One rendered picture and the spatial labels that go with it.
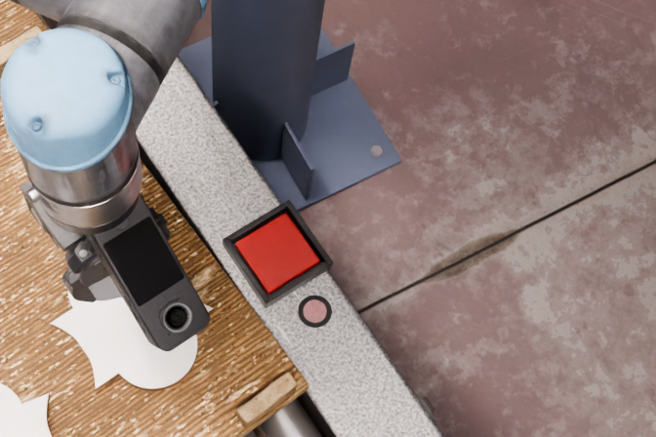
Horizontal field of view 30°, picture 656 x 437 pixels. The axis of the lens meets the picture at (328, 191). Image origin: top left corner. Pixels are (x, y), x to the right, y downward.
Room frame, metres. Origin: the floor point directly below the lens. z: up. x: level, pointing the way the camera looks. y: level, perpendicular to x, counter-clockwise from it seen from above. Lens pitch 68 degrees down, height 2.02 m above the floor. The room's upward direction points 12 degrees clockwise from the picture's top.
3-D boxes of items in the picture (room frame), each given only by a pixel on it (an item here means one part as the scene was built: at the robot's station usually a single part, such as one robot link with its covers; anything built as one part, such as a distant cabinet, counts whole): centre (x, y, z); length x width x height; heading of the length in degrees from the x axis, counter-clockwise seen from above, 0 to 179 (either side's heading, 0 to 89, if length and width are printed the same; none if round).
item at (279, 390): (0.23, 0.01, 0.95); 0.06 x 0.02 x 0.03; 138
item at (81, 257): (0.30, 0.17, 1.17); 0.09 x 0.08 x 0.12; 48
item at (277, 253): (0.38, 0.03, 0.92); 0.06 x 0.06 x 0.01; 45
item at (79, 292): (0.27, 0.17, 1.11); 0.05 x 0.02 x 0.09; 138
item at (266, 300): (0.38, 0.03, 0.92); 0.08 x 0.08 x 0.02; 45
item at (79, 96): (0.30, 0.16, 1.33); 0.09 x 0.08 x 0.11; 167
